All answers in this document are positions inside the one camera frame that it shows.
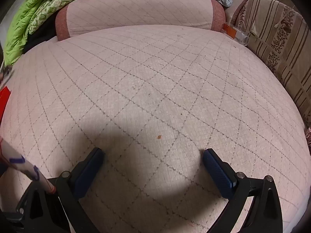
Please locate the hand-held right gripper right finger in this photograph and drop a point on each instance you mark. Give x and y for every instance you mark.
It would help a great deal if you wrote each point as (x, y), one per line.
(218, 174)

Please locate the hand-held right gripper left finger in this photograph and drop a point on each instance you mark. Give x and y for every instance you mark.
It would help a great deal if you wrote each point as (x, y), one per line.
(88, 172)

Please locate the red cardboard tray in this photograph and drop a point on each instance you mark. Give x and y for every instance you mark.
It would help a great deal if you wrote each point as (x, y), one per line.
(4, 99)

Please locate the white stick with blue marks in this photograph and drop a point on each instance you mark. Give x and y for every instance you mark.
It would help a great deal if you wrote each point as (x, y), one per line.
(21, 166)

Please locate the plastic bottle with orange label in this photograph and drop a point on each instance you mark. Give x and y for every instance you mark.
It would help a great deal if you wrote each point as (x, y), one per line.
(230, 31)

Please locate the black cloth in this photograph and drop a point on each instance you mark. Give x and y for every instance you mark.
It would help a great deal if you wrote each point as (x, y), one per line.
(38, 36)

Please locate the striped beige floral cover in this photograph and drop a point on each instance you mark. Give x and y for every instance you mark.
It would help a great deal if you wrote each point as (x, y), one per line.
(272, 29)

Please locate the pink bolster pillow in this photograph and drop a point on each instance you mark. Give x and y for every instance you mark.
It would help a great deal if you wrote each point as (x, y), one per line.
(138, 9)

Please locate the plain green quilt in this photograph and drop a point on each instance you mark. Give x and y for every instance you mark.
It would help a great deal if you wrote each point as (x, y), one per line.
(29, 12)

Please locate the green floral patterned quilt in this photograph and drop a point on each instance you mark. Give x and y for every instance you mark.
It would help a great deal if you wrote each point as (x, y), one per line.
(60, 0)

